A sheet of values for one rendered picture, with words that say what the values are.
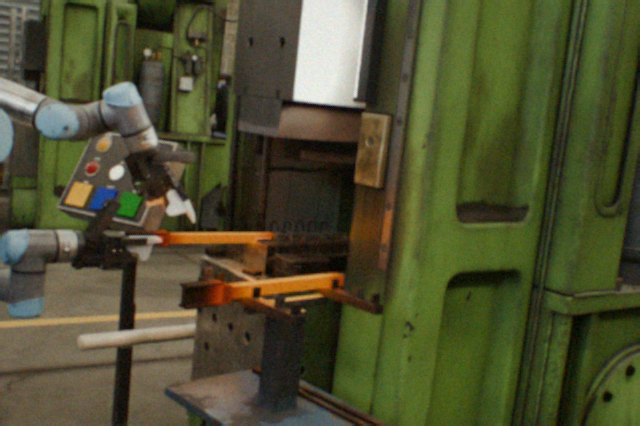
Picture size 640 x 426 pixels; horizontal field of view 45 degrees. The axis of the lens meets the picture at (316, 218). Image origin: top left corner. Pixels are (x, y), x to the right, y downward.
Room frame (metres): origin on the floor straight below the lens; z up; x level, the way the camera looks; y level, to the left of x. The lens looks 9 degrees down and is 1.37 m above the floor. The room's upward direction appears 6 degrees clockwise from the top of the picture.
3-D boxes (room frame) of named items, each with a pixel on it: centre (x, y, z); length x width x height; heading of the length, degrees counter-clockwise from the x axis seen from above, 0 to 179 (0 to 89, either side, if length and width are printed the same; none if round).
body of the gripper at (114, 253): (1.78, 0.50, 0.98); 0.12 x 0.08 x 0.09; 127
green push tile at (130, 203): (2.28, 0.55, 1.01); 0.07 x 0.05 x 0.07; 62
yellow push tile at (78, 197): (2.38, 0.73, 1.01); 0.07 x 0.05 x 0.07; 62
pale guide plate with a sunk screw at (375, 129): (1.88, -0.12, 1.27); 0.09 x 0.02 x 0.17; 37
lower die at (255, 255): (2.17, 0.01, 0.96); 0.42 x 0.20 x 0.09; 127
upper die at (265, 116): (2.17, 0.01, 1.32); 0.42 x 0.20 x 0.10; 127
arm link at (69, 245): (1.72, 0.56, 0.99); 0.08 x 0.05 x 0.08; 37
